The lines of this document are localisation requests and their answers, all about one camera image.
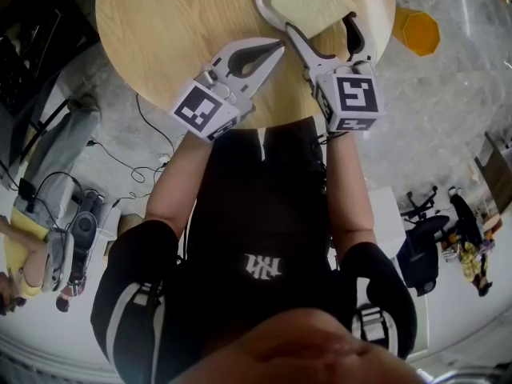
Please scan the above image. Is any black office chair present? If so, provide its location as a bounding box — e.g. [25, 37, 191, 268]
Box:
[395, 185, 452, 298]

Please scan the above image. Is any white plate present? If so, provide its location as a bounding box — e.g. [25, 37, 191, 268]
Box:
[254, 0, 346, 32]

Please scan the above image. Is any person's right forearm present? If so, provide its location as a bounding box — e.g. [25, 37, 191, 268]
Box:
[326, 131, 379, 255]

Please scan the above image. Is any person's left forearm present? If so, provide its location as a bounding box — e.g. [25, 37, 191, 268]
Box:
[142, 130, 214, 234]

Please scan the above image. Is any black floor cable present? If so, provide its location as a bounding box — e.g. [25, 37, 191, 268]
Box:
[90, 93, 178, 186]

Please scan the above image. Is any black equipment rack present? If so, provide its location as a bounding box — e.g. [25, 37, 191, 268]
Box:
[0, 0, 101, 119]

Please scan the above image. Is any wooden furniture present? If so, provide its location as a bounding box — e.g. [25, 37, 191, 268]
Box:
[474, 130, 512, 218]

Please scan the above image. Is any white slice of bread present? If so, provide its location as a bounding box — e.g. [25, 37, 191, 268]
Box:
[261, 0, 358, 40]

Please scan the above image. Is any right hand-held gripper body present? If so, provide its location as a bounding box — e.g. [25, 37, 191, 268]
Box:
[306, 59, 386, 134]

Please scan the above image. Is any grey machine with cables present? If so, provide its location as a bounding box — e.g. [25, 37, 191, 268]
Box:
[42, 190, 106, 295]

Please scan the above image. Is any person's face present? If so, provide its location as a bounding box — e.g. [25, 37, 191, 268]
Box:
[170, 307, 427, 384]

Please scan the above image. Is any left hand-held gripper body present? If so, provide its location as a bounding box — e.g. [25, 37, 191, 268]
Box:
[170, 67, 257, 144]

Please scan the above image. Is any person's black clothing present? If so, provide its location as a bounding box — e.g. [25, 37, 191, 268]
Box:
[90, 116, 419, 384]

